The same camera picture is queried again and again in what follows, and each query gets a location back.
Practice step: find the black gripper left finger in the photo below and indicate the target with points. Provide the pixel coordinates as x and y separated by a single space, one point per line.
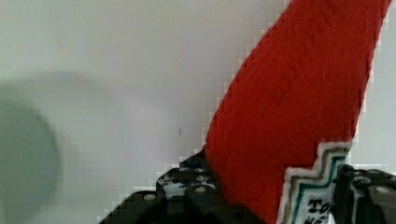
187 194

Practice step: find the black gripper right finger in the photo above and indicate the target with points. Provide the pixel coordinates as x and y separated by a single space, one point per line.
364 196

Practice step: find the red plush ketchup bottle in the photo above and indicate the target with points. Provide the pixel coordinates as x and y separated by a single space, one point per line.
290 114

